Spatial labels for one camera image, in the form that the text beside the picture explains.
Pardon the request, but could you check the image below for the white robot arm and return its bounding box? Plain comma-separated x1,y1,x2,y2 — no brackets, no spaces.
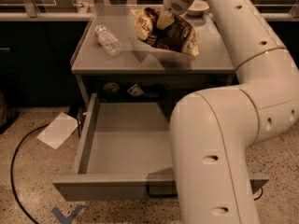
164,0,299,224

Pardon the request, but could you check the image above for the clear plastic water bottle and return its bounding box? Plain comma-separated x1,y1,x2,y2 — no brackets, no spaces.
94,25,122,56

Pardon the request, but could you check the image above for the white paper sheet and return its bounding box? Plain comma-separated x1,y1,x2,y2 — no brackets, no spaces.
37,112,78,149

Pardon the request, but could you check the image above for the round grey object in cabinet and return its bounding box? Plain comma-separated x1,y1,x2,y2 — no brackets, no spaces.
103,82,120,95

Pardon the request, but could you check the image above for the black floor cable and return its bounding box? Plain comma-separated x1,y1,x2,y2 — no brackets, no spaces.
10,123,50,224

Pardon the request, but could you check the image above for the grey open top drawer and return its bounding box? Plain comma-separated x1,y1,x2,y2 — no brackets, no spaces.
53,90,259,204

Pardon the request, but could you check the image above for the blue tape floor marker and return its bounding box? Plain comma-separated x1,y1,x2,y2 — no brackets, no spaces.
51,204,85,224

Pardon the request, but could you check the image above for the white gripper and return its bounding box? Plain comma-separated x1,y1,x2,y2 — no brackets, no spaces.
156,0,194,30

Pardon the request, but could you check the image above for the black drawer handle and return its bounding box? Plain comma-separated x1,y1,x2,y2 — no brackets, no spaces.
146,185,178,199

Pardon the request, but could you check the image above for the grey metal counter cabinet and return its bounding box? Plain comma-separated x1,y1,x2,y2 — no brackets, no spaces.
70,4,237,107

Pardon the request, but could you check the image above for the brown chip bag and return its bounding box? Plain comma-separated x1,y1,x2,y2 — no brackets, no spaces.
131,7,199,56

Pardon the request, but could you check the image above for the white bowl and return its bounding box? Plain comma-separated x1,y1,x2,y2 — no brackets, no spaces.
187,0,209,17

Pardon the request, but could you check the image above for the black cable under drawer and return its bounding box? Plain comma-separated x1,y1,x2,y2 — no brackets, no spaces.
252,187,264,202

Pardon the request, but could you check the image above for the white tag in cabinet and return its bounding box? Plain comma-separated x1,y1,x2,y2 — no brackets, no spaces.
127,84,144,97

